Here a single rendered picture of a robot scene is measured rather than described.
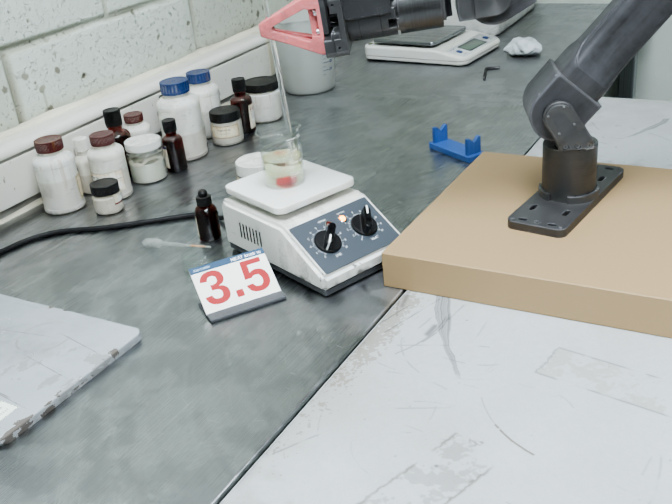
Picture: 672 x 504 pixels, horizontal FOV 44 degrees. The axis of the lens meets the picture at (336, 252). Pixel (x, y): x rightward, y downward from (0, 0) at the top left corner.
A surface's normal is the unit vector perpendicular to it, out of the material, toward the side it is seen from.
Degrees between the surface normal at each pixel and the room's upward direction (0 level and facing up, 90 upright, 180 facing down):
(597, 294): 90
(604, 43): 84
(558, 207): 0
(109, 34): 90
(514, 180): 0
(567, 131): 90
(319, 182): 0
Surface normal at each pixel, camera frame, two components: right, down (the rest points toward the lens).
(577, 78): -0.12, 0.43
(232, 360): -0.10, -0.89
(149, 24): 0.87, 0.14
